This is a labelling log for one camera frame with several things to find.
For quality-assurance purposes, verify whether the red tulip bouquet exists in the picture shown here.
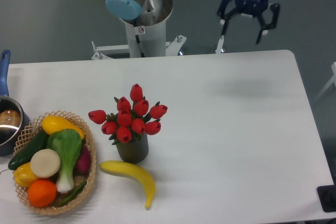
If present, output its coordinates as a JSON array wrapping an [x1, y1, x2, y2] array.
[[88, 83, 168, 145]]

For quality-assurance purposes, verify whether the dark ribbed vase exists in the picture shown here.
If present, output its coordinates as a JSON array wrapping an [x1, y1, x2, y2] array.
[[116, 133, 149, 164]]

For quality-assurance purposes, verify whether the black device at edge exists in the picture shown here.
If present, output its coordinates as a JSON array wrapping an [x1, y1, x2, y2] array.
[[317, 185, 335, 212]]

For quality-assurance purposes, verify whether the yellow banana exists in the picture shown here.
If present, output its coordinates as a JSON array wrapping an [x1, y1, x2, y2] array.
[[99, 161, 156, 210]]

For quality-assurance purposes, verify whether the green bok choy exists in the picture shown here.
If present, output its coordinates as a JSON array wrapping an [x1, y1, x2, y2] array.
[[47, 129, 82, 193]]

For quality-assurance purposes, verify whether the purple red onion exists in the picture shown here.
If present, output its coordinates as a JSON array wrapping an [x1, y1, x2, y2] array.
[[75, 145, 91, 173]]

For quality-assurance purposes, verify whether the yellow squash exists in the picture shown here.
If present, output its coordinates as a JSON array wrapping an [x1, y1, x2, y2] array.
[[41, 115, 86, 140]]

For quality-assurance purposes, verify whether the woven wicker basket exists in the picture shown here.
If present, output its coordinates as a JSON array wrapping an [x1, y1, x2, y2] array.
[[14, 111, 97, 215]]

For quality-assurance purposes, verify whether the dark green cucumber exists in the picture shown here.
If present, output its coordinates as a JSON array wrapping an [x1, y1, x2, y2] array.
[[8, 129, 49, 170]]

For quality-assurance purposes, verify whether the cream round disc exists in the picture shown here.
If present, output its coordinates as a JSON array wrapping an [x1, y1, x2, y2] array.
[[30, 149, 61, 178]]

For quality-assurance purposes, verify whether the blue saucepan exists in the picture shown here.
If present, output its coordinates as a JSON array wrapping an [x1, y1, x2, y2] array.
[[1, 50, 30, 156]]

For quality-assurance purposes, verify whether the green bean pod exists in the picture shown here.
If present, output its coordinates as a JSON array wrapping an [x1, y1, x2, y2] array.
[[56, 180, 87, 207]]

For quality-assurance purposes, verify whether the orange fruit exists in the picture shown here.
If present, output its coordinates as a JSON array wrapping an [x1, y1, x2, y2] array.
[[27, 179, 57, 207]]

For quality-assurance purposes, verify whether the yellow bell pepper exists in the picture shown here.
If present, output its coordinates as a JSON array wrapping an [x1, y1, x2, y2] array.
[[13, 162, 39, 188]]

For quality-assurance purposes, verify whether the white metal base frame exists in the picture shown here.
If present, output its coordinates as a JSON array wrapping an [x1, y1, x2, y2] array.
[[90, 31, 226, 61]]

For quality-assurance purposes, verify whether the white frame at right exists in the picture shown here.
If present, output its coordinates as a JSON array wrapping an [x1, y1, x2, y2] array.
[[314, 62, 336, 101]]

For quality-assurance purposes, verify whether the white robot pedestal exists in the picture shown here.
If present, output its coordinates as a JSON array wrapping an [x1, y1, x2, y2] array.
[[124, 21, 166, 58]]

